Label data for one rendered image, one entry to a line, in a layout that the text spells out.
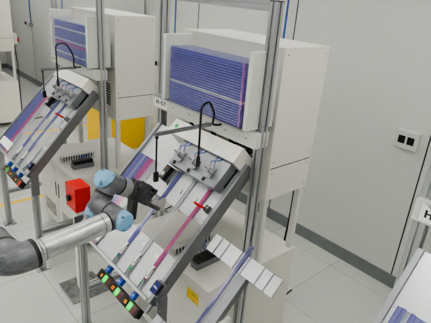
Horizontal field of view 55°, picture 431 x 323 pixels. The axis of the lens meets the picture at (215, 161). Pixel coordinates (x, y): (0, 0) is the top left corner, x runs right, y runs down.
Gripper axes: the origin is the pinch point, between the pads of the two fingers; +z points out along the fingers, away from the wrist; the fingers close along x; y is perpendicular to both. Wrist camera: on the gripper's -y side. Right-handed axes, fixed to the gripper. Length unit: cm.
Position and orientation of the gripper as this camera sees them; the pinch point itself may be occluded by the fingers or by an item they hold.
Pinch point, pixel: (158, 207)
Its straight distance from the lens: 185.9
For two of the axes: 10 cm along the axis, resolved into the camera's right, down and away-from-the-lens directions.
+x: -6.6, -3.3, 6.8
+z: 5.8, 3.6, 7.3
